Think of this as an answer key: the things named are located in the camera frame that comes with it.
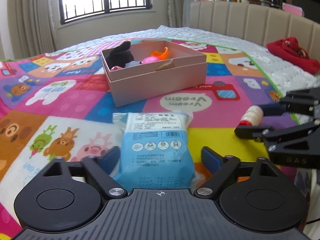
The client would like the small white red bottle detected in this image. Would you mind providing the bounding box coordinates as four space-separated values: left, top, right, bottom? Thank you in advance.
239 105 264 126

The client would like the blue white tissue pack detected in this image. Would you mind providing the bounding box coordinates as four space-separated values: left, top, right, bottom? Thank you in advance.
113 112 195 191

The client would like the red cloth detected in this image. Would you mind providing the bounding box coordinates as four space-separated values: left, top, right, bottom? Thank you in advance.
266 37 319 75

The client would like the colourful cartoon play mat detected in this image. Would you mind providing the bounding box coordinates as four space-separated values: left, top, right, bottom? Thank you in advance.
1 41 304 239

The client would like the beige padded headboard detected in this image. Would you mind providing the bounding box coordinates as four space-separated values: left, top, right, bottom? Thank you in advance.
188 0 320 60

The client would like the pink box on shelf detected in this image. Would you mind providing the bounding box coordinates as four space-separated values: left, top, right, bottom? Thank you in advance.
282 3 305 17

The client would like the pink cardboard box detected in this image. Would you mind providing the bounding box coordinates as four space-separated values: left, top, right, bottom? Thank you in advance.
101 40 207 107

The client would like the black plush toy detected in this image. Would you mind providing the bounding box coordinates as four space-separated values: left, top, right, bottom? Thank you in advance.
103 41 134 69

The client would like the pink plastic toy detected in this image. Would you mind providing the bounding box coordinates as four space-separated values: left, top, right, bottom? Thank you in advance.
140 56 161 64

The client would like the orange plastic toy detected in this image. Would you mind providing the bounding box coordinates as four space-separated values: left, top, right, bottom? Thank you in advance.
150 47 169 60

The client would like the beige curtain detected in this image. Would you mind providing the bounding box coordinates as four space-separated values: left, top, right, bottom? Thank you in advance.
7 0 56 59

